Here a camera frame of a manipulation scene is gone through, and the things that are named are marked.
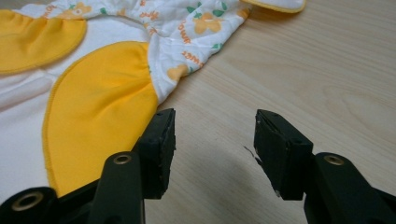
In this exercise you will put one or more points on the white and yellow cloth diaper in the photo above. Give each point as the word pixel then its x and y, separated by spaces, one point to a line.
pixel 93 93

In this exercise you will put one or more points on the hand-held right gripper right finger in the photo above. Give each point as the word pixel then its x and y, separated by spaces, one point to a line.
pixel 281 158

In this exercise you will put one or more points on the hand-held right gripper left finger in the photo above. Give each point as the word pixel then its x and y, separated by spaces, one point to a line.
pixel 157 155

